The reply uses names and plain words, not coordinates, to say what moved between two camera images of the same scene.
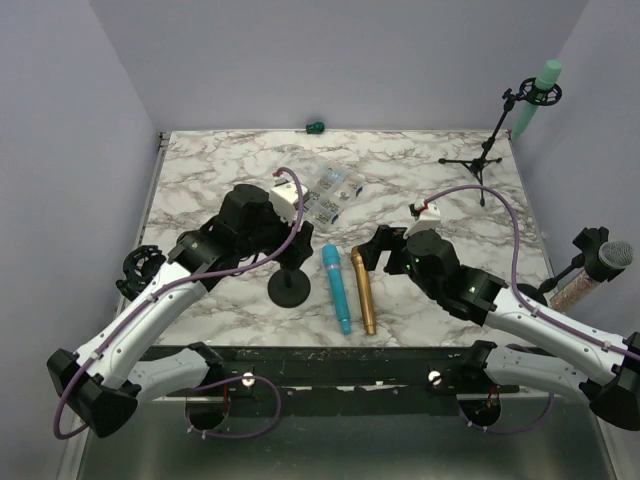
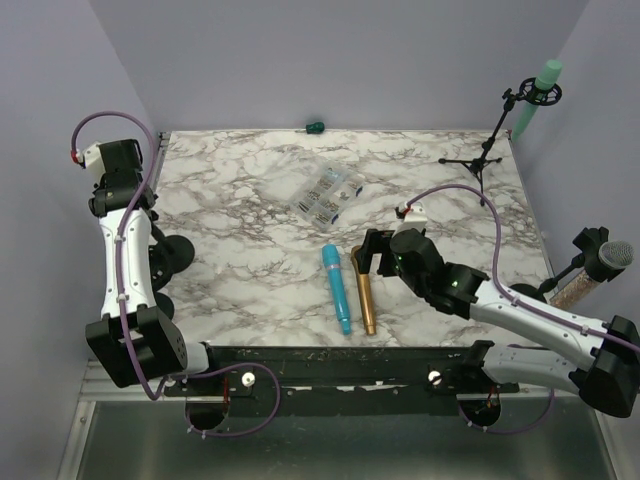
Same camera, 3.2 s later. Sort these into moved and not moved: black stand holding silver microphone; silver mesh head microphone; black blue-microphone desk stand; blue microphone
Moved: black blue-microphone desk stand
Not moved: blue microphone; silver mesh head microphone; black stand holding silver microphone
